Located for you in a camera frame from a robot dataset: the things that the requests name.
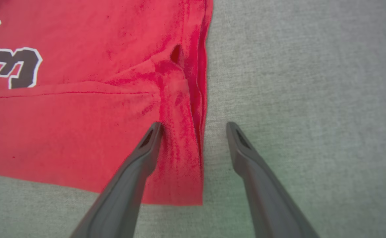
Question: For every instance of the red sports jersey garment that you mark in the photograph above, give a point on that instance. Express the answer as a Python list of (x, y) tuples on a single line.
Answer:
[(80, 109)]

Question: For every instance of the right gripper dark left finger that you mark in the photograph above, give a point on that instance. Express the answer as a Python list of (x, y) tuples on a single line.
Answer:
[(123, 191)]

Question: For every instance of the grey fabric sofa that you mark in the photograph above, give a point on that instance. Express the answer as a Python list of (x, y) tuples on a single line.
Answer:
[(305, 115)]

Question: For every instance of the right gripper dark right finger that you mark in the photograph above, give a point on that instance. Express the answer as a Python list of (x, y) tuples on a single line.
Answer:
[(265, 195)]

